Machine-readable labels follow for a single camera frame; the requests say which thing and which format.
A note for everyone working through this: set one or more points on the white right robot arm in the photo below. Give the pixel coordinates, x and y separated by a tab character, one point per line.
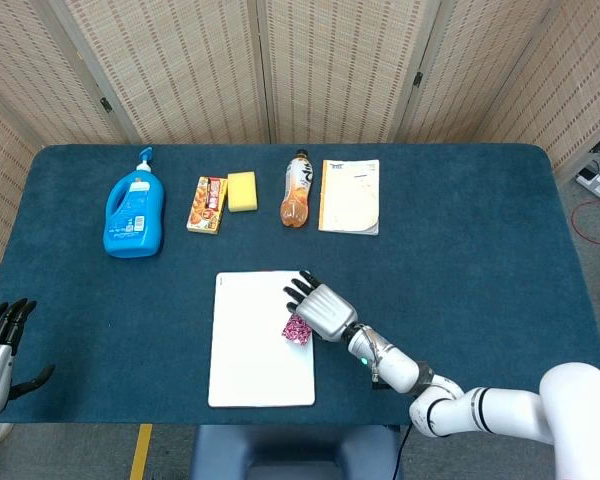
505	407

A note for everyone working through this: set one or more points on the white board with black rim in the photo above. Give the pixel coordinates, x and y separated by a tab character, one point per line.
252	350

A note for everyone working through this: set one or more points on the black screen hinge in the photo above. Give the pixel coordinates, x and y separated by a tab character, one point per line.
106	104
418	80

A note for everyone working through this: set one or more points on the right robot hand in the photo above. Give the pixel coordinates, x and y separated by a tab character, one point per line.
327	312

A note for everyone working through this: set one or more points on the blue detergent pump bottle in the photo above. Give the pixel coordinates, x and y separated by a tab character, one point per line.
132	215

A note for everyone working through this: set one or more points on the worn notebook with orange spine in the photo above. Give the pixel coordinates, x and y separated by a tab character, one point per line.
350	197

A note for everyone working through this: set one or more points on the woven folding screen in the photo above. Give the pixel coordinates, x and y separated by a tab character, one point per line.
205	65

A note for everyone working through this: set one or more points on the yellow sponge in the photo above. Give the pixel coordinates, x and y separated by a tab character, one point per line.
242	192

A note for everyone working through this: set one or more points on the teal tablecloth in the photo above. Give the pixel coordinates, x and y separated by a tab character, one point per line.
455	260

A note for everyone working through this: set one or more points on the pink patterned card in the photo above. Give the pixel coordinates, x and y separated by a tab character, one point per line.
296	332

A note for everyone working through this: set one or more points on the yellow curry box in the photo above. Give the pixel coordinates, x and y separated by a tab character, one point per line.
206	210

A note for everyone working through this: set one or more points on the orange drink bottle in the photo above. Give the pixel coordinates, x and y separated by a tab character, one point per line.
295	200

